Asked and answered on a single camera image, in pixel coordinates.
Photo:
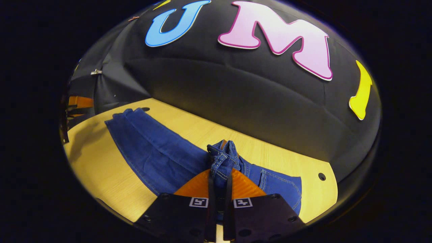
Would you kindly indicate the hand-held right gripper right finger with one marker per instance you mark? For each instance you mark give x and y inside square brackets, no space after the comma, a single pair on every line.
[263,216]

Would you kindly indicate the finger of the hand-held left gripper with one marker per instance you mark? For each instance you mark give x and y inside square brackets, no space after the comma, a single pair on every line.
[81,102]
[76,118]

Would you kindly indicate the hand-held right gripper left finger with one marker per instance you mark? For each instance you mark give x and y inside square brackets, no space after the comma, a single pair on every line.
[175,216]

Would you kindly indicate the blue jeans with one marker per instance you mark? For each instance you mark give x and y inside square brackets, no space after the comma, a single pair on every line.
[158,152]

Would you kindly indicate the white cloth clip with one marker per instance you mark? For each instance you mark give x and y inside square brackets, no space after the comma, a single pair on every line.
[96,72]

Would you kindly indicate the red cloth clip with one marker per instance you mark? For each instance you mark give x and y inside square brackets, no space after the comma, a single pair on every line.
[135,18]

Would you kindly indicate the black backdrop cloth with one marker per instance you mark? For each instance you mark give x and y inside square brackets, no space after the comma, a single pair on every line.
[236,94]

